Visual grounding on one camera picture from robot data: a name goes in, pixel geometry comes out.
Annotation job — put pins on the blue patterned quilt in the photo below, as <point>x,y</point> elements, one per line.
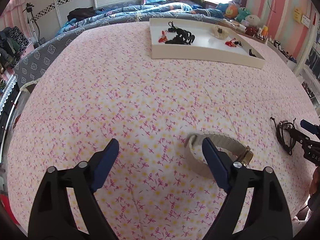
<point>33,66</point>

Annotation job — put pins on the orange bottle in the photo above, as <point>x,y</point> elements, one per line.
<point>264,31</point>

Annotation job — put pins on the white plush toy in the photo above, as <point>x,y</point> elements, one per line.
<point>253,20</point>

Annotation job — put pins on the cardboard box of cosmetics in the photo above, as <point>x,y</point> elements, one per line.
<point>239,29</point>

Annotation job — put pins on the red string charm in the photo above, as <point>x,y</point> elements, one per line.
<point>163,37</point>

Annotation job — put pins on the pile of dark clothes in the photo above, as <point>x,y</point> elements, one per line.
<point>13,44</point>

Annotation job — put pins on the black clothing on bed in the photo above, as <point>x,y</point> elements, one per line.
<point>82,13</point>

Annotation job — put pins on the orange plush toy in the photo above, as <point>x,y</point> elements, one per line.
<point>231,11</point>

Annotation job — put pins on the orange stone red knot charm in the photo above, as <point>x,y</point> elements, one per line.
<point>231,43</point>

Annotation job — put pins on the white organizer box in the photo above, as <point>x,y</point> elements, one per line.
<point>289,63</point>

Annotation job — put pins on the cream lace scrunchie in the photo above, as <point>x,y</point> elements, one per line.
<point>219,32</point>

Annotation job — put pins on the red round jar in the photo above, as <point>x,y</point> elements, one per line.
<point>251,31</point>

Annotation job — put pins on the white shallow tray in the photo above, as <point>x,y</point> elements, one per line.
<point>205,46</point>

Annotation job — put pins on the green plush toy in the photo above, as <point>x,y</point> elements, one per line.
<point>242,14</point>

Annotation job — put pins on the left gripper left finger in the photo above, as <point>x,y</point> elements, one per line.
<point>51,215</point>

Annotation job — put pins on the pink floral bedsheet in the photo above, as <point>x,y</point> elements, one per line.
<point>105,85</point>

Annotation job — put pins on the tripod stand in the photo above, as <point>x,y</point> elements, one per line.
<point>35,29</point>

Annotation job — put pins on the white wall socket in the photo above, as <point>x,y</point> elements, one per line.
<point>305,21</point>

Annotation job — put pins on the person right hand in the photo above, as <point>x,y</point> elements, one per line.
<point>315,181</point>

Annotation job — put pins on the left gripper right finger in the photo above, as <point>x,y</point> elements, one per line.
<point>268,216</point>

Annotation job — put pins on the silver bell black knot charm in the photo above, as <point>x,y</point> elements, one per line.
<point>238,43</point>

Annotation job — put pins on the black claw hair clip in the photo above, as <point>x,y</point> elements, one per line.
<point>186,35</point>

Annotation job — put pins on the black scrunchie with tag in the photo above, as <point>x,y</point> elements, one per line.
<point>177,40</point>

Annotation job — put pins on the yellow wall sign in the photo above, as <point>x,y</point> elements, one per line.
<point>297,14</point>

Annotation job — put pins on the blue plush toy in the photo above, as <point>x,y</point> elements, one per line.
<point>222,7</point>

